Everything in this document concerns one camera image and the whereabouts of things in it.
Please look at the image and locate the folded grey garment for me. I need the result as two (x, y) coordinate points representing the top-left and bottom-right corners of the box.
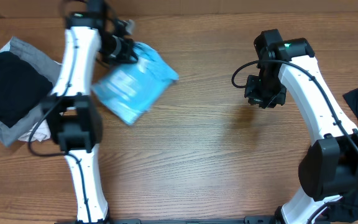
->
(0, 37), (61, 147)

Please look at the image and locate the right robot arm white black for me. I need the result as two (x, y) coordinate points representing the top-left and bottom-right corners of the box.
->
(244, 30), (358, 223)

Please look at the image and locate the folded black garment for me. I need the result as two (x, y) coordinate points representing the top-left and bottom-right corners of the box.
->
(0, 52), (53, 128)

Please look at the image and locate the folded white garment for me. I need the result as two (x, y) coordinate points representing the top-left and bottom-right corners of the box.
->
(0, 42), (63, 143)

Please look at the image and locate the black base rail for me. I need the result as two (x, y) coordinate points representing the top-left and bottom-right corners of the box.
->
(54, 214), (331, 224)

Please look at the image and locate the light blue printed t-shirt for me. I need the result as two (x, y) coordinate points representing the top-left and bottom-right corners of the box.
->
(91, 42), (179, 126)

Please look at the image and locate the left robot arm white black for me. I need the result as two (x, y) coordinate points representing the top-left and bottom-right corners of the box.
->
(42, 12), (137, 223)

